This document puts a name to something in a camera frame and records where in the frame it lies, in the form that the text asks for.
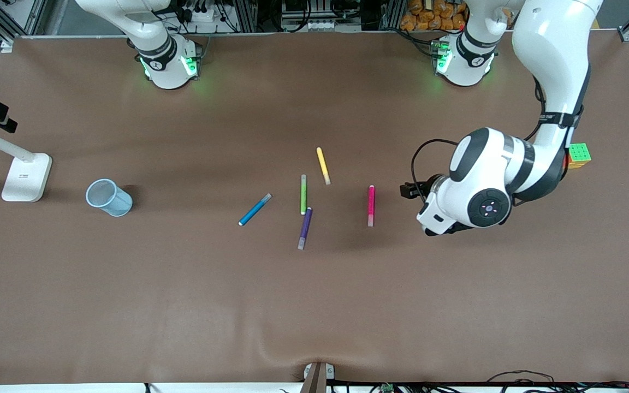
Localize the colourful puzzle cube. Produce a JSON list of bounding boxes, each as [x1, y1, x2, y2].
[[566, 143, 592, 170]]

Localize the white power strip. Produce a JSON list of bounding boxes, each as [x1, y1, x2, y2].
[[186, 5, 225, 23]]

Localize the yellow marker pen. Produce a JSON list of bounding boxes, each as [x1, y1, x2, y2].
[[316, 147, 332, 186]]

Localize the metal table edge clamp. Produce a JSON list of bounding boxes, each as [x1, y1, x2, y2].
[[302, 362, 335, 393]]

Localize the black looped cable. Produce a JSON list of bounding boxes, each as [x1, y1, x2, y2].
[[486, 370, 556, 384]]

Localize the purple marker pen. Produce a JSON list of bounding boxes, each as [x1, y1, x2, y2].
[[298, 207, 313, 251]]

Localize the blue marker pen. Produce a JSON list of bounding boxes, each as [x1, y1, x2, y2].
[[238, 193, 272, 227]]

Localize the grey electronics box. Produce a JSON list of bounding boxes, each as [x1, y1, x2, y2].
[[281, 0, 361, 32]]

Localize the brown table cover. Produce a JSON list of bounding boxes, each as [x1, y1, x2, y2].
[[0, 31, 629, 385]]

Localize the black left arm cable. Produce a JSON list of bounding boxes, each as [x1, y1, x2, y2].
[[410, 76, 547, 192]]

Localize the light blue plastic cup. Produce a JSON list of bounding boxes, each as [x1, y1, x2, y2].
[[86, 178, 133, 217]]

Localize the orange snack bags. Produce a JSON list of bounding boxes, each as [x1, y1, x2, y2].
[[400, 0, 467, 32]]

